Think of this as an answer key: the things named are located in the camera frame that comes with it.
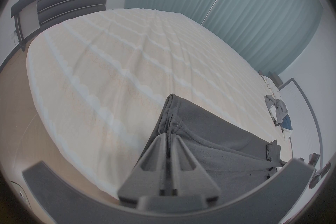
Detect black polo shirt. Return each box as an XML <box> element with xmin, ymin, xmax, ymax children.
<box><xmin>136</xmin><ymin>94</ymin><xmax>288</xmax><ymax>203</ymax></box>

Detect white printed pillow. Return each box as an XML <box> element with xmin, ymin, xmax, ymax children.
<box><xmin>260</xmin><ymin>75</ymin><xmax>281</xmax><ymax>99</ymax></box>

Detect grey bedside table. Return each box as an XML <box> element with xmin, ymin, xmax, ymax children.
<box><xmin>258</xmin><ymin>71</ymin><xmax>284</xmax><ymax>86</ymax></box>

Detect black chest of drawers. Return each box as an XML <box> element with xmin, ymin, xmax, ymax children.
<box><xmin>37</xmin><ymin>0</ymin><xmax>109</xmax><ymax>27</ymax></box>

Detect bed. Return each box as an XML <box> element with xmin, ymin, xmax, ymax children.
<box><xmin>26</xmin><ymin>8</ymin><xmax>322</xmax><ymax>198</ymax></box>

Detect pile of clothes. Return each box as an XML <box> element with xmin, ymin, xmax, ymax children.
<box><xmin>265</xmin><ymin>94</ymin><xmax>293</xmax><ymax>139</ymax></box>

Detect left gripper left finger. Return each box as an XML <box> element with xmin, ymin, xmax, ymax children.
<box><xmin>117</xmin><ymin>133</ymin><xmax>168</xmax><ymax>204</ymax></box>

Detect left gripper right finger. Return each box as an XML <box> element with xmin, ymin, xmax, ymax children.
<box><xmin>168</xmin><ymin>133</ymin><xmax>220</xmax><ymax>204</ymax></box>

